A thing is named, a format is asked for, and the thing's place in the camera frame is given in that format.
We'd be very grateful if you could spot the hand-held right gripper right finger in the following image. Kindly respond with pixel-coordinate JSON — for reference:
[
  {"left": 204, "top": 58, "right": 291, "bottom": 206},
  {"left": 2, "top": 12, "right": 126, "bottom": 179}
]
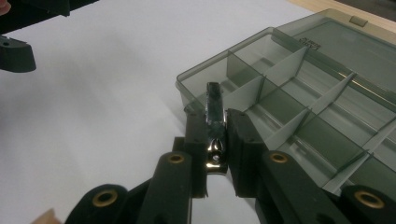
[{"left": 226, "top": 108, "right": 269, "bottom": 199}]

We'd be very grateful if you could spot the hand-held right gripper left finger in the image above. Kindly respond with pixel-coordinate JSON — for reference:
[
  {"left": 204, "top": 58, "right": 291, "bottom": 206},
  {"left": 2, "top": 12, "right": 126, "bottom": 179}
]
[{"left": 172, "top": 105, "right": 209, "bottom": 199}]

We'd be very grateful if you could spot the grey transparent compartment box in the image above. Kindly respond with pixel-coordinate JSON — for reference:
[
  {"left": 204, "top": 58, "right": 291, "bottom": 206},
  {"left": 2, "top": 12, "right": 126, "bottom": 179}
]
[{"left": 175, "top": 7, "right": 396, "bottom": 203}]

